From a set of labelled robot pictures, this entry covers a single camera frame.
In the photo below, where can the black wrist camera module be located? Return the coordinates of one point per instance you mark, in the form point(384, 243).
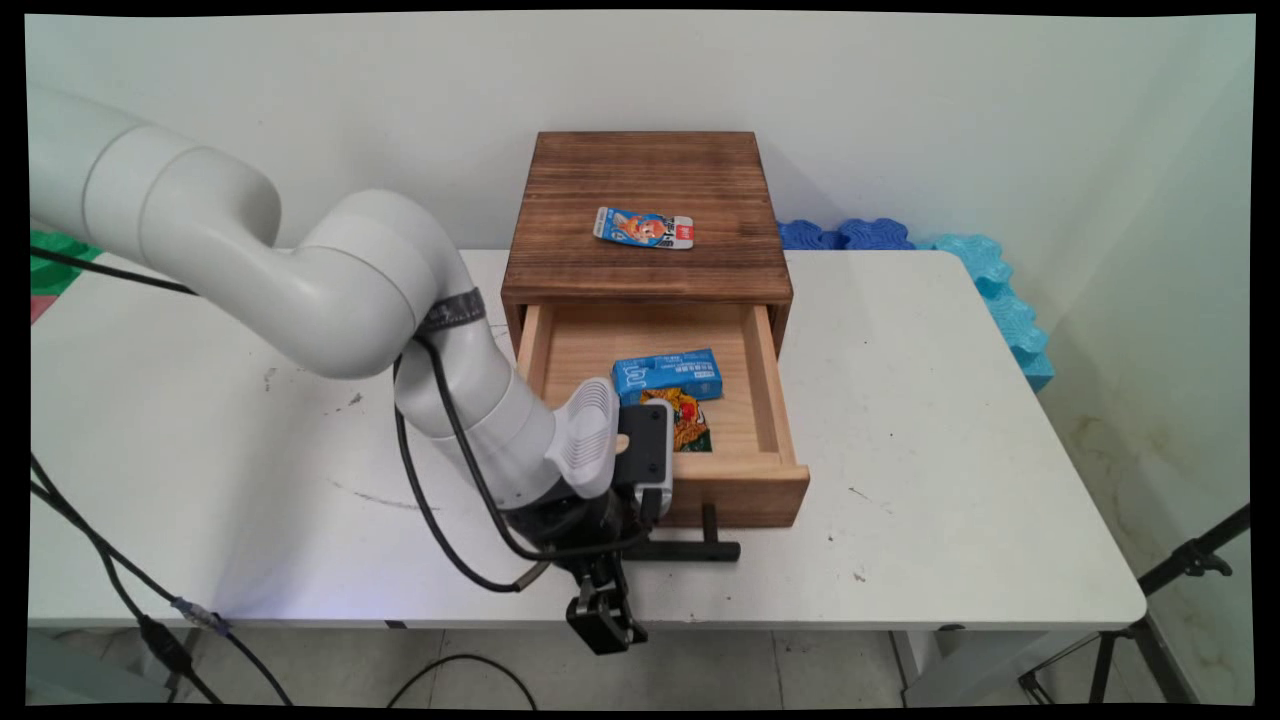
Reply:
point(647, 445)

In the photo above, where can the cyan foam mat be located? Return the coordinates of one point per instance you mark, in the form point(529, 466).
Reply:
point(1000, 290)

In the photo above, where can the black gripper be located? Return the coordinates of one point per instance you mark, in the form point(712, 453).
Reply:
point(575, 525)

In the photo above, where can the black camera tripod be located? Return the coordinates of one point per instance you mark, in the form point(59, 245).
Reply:
point(1190, 560)

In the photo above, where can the blue tissue pack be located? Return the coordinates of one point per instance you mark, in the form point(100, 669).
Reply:
point(668, 374)

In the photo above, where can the orange green snack bag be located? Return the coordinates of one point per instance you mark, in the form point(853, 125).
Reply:
point(692, 425)

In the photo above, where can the green foam mat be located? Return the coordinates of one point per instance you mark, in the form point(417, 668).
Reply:
point(55, 268)

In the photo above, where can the dark blue foam mat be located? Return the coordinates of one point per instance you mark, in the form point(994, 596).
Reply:
point(878, 234)
point(805, 237)

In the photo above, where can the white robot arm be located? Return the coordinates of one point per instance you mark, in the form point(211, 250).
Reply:
point(350, 290)

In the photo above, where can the white table leg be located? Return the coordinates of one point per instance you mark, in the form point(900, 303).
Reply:
point(960, 665)

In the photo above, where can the blue cartoon snack packet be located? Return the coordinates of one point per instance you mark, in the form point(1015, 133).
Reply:
point(643, 228)

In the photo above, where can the brown wooden cabinet box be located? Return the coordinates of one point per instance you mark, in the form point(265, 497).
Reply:
point(645, 180)

